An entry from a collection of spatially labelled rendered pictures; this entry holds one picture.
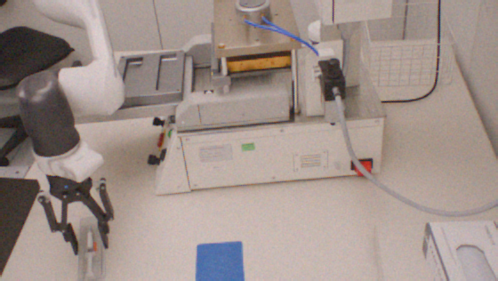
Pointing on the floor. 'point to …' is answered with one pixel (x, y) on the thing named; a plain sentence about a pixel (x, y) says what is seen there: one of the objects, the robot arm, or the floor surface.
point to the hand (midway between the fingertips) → (88, 236)
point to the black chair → (22, 54)
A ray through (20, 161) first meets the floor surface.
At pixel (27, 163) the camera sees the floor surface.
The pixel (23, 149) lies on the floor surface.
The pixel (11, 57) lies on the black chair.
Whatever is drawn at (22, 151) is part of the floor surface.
